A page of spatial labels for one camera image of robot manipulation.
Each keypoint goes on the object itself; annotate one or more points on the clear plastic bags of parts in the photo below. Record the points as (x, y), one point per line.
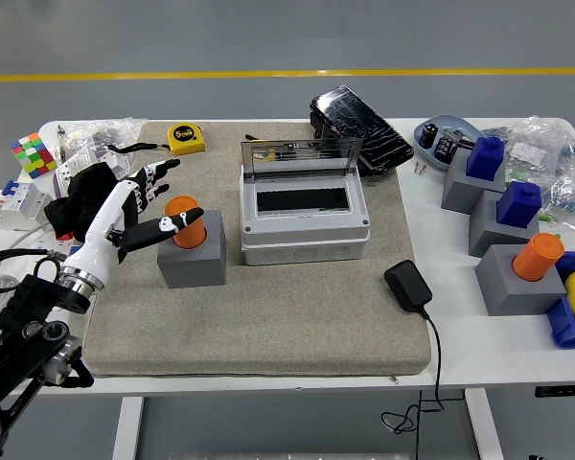
(556, 158)

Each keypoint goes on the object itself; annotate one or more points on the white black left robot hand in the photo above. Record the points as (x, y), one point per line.
(100, 230)

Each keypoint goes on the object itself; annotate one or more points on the orange cylinder battery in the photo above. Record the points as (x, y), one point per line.
(536, 259)
(191, 239)

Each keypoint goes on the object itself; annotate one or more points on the black upright capacitor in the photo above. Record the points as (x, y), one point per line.
(430, 136)

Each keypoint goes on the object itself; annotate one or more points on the colourful puzzle cube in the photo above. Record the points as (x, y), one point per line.
(31, 153)

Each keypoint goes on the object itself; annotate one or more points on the clear plastic bag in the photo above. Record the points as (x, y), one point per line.
(105, 131)

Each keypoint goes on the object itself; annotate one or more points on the grey cube holder block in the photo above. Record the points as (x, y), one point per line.
(455, 191)
(191, 268)
(484, 235)
(503, 292)

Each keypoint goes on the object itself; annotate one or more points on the small green connector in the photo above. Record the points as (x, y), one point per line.
(546, 217)

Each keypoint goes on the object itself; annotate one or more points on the black cracked screen device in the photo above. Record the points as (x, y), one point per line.
(359, 124)

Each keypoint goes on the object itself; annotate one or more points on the blue-grey oval tray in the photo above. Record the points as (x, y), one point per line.
(453, 123)

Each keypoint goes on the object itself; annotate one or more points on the blue block battery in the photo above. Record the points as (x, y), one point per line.
(484, 160)
(517, 206)

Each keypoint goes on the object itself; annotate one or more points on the white switch package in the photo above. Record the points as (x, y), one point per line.
(74, 165)

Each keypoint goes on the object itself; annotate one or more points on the white table leg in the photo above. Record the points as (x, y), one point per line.
(484, 426)
(127, 426)

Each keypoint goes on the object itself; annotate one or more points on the grey junction box clear lid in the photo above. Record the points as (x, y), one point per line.
(306, 239)

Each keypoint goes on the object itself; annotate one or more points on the black power adapter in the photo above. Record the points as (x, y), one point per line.
(407, 285)

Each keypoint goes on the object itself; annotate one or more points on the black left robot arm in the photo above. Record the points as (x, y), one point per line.
(33, 297)

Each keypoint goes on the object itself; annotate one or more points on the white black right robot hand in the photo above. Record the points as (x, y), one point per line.
(537, 457)

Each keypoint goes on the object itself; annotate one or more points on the black cloth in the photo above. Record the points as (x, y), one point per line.
(76, 191)

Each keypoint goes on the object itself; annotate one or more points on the grey-brown mat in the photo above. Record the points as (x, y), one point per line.
(292, 326)

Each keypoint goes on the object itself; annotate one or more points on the blue plastic bin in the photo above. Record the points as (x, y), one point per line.
(563, 326)

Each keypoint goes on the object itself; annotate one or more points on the white circuit breaker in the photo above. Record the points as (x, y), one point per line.
(14, 206)

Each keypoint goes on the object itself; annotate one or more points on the black table control panel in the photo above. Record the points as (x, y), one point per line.
(563, 391)

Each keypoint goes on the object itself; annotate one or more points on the black lying capacitor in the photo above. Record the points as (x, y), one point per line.
(444, 146)

